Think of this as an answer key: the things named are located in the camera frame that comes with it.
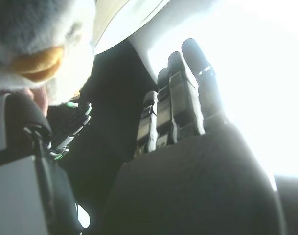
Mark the grey white plush penguin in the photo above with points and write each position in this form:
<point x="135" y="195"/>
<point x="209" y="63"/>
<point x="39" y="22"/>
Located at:
<point x="29" y="24"/>

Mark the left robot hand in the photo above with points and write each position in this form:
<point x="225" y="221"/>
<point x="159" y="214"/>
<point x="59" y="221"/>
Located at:
<point x="188" y="186"/>

